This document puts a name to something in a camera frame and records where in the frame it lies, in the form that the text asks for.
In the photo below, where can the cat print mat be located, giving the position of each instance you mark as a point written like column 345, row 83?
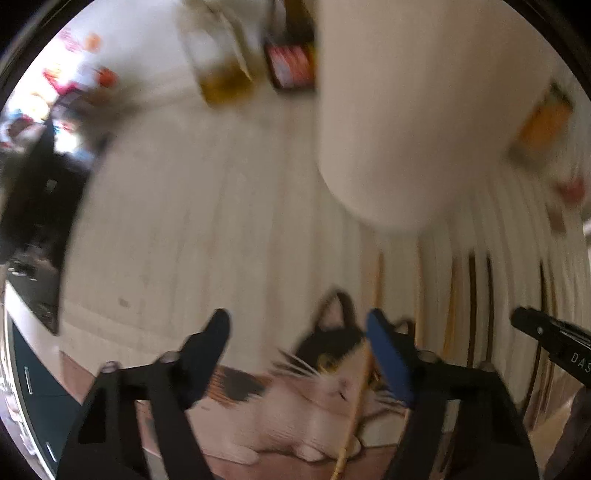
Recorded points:
column 295, row 406

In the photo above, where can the dark bottle with red label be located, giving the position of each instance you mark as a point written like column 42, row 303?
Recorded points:
column 291, row 60

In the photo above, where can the light wooden chopstick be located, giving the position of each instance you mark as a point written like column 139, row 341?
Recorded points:
column 355, row 410

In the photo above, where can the teal cabinet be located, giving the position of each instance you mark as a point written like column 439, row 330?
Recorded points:
column 41, row 397

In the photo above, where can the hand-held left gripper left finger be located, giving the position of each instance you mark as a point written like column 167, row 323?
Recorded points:
column 213, row 344

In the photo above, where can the person's right forearm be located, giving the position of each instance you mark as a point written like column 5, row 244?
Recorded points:
column 572, row 434

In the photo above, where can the cooking oil bottle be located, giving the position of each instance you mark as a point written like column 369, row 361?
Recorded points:
column 221, row 69

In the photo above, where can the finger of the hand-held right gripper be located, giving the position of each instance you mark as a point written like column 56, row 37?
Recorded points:
column 549, row 334

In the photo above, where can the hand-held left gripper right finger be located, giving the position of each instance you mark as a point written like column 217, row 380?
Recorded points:
column 388, row 357

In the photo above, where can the orange packet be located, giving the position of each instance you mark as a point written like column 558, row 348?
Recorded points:
column 542, row 124

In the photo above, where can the black stove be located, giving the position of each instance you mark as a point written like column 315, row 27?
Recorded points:
column 37, row 207

